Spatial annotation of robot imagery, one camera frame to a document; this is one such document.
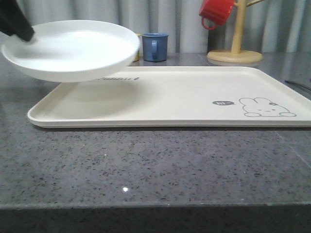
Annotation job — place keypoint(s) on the red enamel mug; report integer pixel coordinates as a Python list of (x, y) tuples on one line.
[(216, 11)]

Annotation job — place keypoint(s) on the blue enamel mug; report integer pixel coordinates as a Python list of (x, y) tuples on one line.
[(155, 46)]

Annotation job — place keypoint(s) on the wooden mug tree stand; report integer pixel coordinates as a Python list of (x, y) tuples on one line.
[(236, 54)]

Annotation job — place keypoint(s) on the yellow enamel mug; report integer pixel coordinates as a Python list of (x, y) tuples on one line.
[(137, 56)]

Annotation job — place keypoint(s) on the silver metal fork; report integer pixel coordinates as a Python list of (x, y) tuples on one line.
[(300, 85)]

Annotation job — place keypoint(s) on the cream rabbit serving tray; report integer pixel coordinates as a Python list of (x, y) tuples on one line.
[(174, 97)]

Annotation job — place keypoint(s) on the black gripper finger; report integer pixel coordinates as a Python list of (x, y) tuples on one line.
[(13, 21)]

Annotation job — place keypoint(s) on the white round plate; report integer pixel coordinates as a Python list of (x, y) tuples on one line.
[(73, 50)]

